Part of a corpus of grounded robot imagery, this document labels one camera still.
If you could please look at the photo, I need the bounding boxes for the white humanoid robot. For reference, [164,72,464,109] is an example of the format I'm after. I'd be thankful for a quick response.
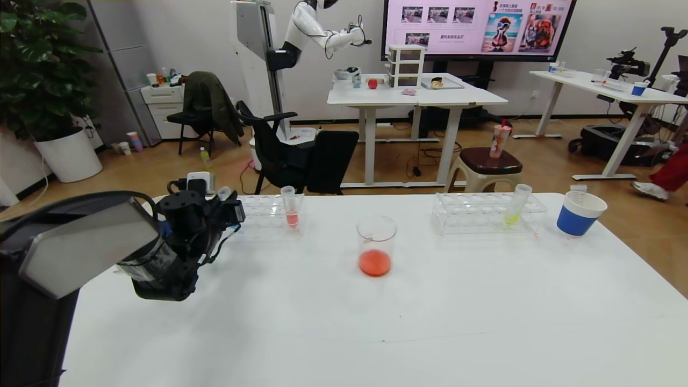
[267,0,372,71]
[231,0,319,162]

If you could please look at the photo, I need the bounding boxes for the white drawer organiser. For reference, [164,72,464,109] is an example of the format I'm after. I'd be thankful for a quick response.
[387,45,426,89]

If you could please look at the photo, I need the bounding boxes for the large TV screen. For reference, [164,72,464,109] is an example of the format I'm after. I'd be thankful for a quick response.
[381,0,577,62]

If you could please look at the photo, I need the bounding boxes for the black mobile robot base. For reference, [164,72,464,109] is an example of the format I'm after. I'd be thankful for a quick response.
[568,125,675,166]

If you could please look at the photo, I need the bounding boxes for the drink cup with red straw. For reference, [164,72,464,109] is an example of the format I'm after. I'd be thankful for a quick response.
[489,119,512,159]

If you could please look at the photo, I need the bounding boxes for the grey tray with food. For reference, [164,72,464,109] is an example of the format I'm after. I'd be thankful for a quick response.
[421,77,465,90]

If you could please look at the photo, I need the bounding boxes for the black padded office chair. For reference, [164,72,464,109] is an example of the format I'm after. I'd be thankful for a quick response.
[305,130,360,195]

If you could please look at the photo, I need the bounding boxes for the white desk with organiser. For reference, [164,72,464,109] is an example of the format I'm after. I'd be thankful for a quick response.
[327,73,508,189]

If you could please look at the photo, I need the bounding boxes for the clear glass beaker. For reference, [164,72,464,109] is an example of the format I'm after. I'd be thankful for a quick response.
[356,216,398,278]

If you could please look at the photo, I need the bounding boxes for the black folding chair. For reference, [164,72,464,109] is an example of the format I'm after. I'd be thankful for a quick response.
[166,81,242,157]

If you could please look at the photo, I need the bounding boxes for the brown topped stool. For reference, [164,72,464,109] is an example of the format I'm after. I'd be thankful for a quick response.
[445,147,523,193]

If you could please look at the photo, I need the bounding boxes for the dark green jacket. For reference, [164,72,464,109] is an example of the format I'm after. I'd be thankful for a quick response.
[183,70,244,146]

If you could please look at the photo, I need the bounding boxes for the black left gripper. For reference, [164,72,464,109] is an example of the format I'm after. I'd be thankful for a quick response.
[220,199,246,227]

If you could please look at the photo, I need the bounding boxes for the yellow pigment test tube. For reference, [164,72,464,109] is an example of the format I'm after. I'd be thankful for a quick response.
[504,184,533,225]

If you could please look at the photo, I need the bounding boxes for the black TV stand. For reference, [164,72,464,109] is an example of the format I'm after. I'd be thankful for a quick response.
[410,59,498,139]

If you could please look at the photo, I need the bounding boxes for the white plant pot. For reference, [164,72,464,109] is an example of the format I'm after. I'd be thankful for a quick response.
[34,127,103,183]

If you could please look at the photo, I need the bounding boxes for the tall grey cabinet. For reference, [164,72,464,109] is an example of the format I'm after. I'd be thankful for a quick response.
[88,0,162,147]

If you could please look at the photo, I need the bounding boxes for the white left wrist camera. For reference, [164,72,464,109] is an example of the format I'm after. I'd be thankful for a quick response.
[187,171,216,195]

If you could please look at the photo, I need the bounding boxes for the black mesh office chair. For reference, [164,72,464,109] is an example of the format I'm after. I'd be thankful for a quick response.
[235,100,318,195]

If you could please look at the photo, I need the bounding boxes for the white desk with lab items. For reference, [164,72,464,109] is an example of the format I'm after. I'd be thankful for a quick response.
[529,70,688,181]

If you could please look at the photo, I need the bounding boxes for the green leafy plant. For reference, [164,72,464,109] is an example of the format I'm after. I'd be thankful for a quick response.
[0,0,103,141]

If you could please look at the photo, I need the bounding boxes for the black camera arm rig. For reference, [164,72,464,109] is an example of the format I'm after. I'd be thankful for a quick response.
[606,27,688,87]

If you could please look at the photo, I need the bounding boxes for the clear plastic tube rack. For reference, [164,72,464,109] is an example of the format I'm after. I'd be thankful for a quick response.
[236,193,307,237]
[432,192,548,236]

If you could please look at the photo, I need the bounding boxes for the person in red trousers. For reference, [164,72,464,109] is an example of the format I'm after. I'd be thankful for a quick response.
[632,142,688,202]

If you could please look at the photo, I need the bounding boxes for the white drawer cabinet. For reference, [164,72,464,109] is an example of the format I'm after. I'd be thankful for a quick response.
[140,84,198,141]

